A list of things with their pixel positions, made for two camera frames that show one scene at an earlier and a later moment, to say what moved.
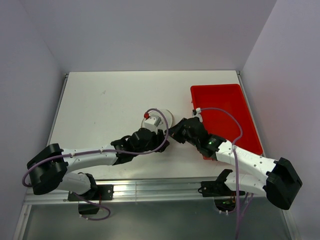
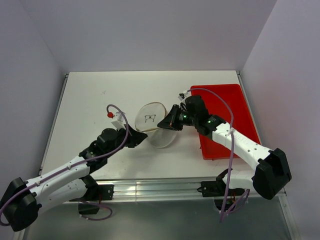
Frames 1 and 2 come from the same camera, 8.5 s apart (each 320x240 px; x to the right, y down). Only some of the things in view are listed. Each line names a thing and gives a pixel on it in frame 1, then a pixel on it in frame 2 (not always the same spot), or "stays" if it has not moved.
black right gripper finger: [177, 132] to [173, 120]
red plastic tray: [229, 99] stays
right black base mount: [225, 199] stays
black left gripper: [159, 138] to [134, 137]
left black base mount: [103, 192] stays
